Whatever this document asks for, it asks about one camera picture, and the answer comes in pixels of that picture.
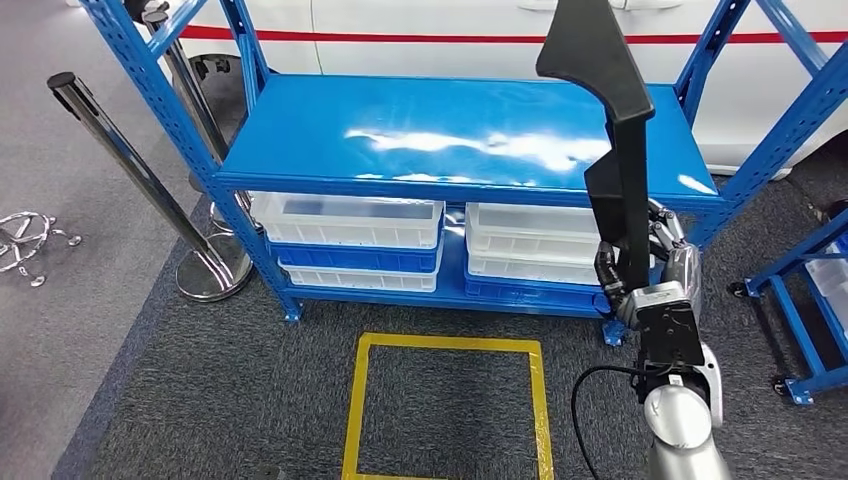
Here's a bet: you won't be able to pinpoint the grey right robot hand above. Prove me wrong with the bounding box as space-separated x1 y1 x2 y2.
594 198 704 327

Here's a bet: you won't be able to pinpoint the black plastic plate frame part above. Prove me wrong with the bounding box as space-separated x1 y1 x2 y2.
535 0 657 293

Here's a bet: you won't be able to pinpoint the blue metal shelf rack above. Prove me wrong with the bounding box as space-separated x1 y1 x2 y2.
79 0 848 349

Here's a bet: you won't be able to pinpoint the translucent white storage bin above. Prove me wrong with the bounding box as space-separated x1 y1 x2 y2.
804 241 848 333

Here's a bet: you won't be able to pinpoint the blue metal trolley rack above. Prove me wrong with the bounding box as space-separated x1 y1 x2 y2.
728 211 848 407

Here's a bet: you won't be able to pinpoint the yellow floor tape square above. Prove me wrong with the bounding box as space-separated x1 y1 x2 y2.
341 332 556 480

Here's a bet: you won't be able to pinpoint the white car with red stripe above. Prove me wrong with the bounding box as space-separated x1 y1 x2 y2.
66 0 848 180

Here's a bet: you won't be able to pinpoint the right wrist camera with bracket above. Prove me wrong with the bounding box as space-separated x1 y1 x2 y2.
621 280 708 370

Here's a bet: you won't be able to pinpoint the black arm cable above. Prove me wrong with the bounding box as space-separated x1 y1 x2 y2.
570 364 654 480

